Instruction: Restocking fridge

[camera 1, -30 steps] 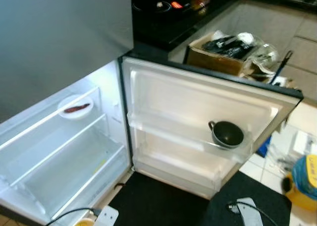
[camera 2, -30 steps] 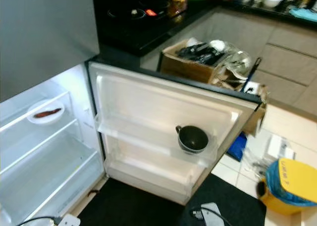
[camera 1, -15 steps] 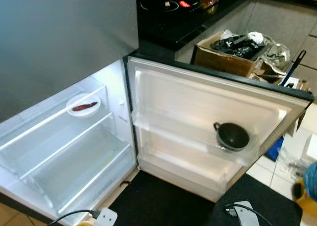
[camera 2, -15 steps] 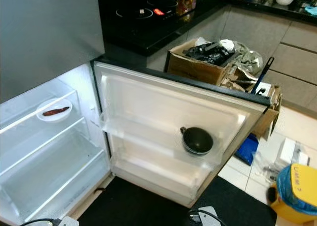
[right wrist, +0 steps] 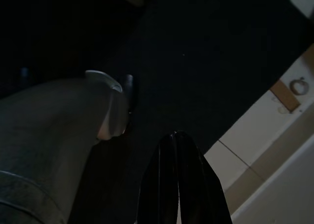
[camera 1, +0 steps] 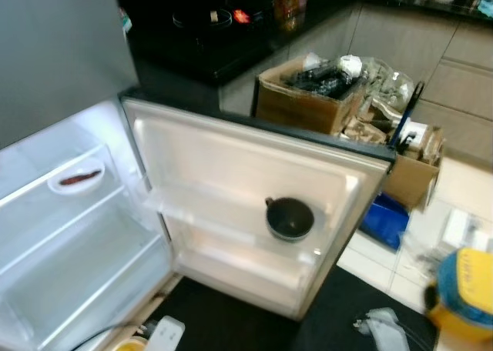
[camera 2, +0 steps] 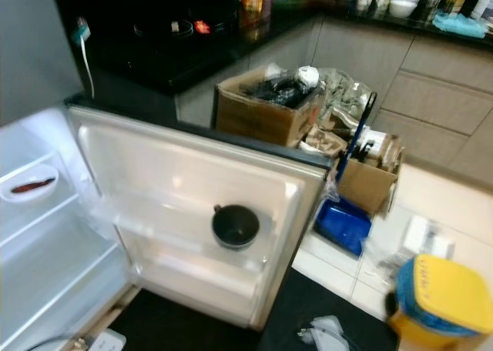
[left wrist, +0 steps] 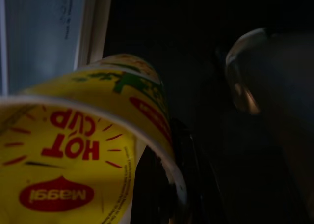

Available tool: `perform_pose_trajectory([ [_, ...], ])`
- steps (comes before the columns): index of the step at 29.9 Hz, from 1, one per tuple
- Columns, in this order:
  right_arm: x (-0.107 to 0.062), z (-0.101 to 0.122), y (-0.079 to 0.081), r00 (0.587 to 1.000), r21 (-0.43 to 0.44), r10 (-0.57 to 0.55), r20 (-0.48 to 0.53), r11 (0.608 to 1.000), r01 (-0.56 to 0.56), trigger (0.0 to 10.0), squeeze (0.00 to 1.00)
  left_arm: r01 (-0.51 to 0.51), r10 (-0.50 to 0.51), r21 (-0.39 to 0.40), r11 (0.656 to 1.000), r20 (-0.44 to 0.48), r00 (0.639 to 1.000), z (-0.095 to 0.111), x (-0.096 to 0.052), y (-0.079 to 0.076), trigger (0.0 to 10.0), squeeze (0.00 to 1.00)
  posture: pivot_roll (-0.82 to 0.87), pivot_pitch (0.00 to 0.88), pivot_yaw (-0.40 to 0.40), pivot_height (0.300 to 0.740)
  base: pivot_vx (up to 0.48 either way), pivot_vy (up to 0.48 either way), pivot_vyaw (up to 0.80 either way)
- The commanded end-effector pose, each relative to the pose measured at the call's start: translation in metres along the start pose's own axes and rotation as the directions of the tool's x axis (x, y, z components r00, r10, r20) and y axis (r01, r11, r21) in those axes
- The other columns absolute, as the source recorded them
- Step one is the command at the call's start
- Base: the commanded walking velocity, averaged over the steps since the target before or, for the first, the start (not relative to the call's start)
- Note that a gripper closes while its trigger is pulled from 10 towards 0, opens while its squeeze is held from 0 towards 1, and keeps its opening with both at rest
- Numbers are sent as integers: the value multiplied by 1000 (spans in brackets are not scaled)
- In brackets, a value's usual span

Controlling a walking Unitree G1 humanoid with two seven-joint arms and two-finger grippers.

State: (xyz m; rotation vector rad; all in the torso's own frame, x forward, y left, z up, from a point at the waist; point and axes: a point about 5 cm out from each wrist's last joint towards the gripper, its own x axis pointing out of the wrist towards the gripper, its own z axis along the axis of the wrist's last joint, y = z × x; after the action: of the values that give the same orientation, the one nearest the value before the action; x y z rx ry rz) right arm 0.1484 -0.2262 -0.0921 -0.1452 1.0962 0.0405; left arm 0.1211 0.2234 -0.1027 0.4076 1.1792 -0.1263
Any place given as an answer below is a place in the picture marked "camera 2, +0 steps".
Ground teal cloth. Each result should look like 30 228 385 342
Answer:
431 12 491 38

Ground small cardboard box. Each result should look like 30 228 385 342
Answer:
335 132 406 216

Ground blue long handle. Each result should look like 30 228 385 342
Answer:
335 92 379 184

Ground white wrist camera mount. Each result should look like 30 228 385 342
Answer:
96 329 129 351
299 315 357 351

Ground clear plastic bags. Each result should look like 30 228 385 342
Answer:
320 68 374 136

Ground clear fridge door shelf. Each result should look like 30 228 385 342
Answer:
89 196 272 276

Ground large cardboard box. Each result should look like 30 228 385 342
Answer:
214 65 327 146

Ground white crumpled bag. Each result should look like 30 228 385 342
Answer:
297 65 321 89

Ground black floor mat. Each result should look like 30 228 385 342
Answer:
108 270 394 351

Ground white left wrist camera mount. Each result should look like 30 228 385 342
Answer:
96 329 129 351

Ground blue plastic bin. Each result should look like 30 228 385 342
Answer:
314 197 374 258

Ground white floor appliance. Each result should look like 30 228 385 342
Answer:
401 215 457 261

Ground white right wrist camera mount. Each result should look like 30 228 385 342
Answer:
299 315 357 351

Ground black handled cup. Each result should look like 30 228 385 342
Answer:
210 204 262 251

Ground white ceramic bowl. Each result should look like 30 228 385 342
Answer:
387 0 421 19

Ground teal plug white cable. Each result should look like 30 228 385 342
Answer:
73 18 98 99

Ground black cooktop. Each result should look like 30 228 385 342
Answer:
52 0 318 96

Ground white lined fridge door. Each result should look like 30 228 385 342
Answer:
65 95 334 330

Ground grey fridge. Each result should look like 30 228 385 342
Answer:
0 0 133 351

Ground white plate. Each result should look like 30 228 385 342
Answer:
0 174 60 205

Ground red chili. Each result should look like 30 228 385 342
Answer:
12 178 57 195

